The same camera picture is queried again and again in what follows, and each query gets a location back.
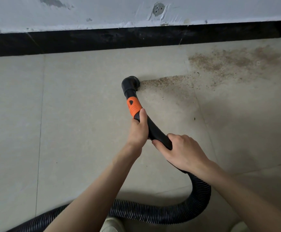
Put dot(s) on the person's right hand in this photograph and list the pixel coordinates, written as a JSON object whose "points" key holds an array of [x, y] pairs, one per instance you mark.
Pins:
{"points": [[186, 152]]}

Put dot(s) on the person's left hand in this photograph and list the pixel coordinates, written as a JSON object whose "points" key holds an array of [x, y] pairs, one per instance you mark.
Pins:
{"points": [[138, 135]]}

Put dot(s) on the brown dirt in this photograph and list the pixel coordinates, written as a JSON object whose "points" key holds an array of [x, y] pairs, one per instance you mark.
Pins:
{"points": [[227, 60]]}

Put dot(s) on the person's left forearm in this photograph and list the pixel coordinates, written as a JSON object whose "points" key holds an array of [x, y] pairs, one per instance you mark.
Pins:
{"points": [[94, 198]]}

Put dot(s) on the person's right forearm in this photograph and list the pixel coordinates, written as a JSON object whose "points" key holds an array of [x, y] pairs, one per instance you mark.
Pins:
{"points": [[249, 200]]}

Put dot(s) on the person's right shoe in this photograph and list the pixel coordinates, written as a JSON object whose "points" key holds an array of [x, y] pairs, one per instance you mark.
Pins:
{"points": [[239, 228]]}

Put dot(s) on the person's shoe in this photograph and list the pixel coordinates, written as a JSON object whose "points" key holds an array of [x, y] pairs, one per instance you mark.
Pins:
{"points": [[239, 228], [111, 225]]}

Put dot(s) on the person's left shoe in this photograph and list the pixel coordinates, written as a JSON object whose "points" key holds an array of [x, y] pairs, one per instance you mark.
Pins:
{"points": [[111, 225]]}

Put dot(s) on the black baseboard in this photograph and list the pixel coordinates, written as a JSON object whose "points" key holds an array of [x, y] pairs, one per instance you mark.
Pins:
{"points": [[106, 38]]}

